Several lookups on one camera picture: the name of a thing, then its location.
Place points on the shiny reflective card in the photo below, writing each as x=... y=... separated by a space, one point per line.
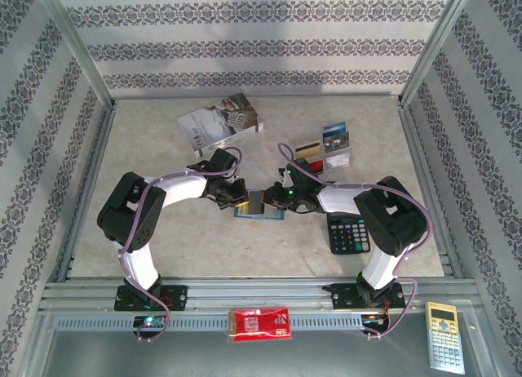
x=257 y=201

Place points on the blue leather card holder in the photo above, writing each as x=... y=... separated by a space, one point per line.
x=257 y=216

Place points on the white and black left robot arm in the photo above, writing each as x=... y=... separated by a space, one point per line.
x=183 y=189

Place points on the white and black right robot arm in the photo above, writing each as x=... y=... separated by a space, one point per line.
x=338 y=199

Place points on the gold card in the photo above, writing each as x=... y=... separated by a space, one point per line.
x=306 y=149

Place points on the pale silver card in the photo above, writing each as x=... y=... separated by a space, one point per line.
x=338 y=160

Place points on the clear acrylic card stand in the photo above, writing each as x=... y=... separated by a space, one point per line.
x=324 y=147

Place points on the black card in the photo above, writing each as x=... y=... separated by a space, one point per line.
x=337 y=141

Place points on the black desk calculator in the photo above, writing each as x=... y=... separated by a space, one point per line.
x=346 y=234

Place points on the paperback book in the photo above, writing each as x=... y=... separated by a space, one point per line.
x=220 y=122

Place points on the aluminium back bar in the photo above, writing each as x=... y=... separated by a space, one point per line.
x=306 y=95

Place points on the gold scientific calculator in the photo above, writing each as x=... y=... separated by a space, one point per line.
x=444 y=336

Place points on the aluminium mounting rail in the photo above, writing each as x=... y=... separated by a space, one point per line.
x=261 y=291

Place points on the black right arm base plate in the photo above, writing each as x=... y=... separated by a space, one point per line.
x=342 y=297

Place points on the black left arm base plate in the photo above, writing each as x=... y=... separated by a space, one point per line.
x=177 y=297

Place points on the aluminium side rail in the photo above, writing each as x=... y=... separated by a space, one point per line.
x=87 y=189
x=416 y=148

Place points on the aluminium frame post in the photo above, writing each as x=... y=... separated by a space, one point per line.
x=434 y=42
x=76 y=42

